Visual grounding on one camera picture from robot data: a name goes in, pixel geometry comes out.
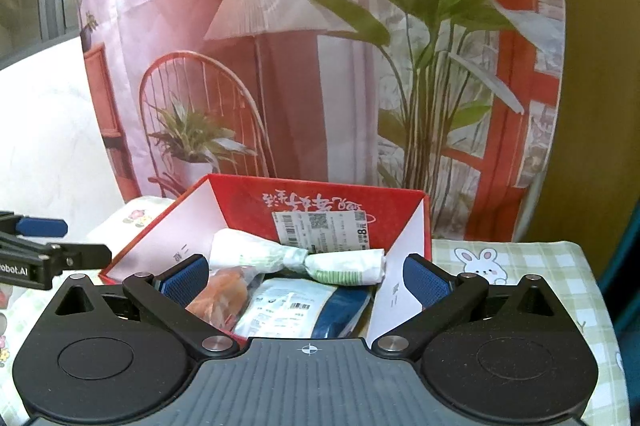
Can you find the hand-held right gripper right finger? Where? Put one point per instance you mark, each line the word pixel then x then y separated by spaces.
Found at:
pixel 425 281

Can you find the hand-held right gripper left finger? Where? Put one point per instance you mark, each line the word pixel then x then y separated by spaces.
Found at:
pixel 185 281

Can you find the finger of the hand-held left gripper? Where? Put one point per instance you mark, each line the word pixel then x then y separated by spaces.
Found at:
pixel 42 227
pixel 85 253

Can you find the orange printed packet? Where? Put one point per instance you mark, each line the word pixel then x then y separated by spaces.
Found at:
pixel 225 296

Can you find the green and white twisted packet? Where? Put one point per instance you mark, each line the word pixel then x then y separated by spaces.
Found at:
pixel 250 251

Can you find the red strawberry print cardboard box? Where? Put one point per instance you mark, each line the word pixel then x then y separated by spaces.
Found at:
pixel 240 201

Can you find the white and blue packet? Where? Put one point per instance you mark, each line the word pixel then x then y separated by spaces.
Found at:
pixel 285 306

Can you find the green checked bunny print tablecloth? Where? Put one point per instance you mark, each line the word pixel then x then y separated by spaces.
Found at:
pixel 525 256

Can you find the teal curtain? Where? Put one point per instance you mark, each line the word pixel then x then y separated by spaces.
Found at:
pixel 625 266

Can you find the brown wooden panel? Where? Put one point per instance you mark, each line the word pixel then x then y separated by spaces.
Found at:
pixel 590 106

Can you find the printed room scene wall poster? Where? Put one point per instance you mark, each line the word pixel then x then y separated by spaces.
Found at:
pixel 325 106

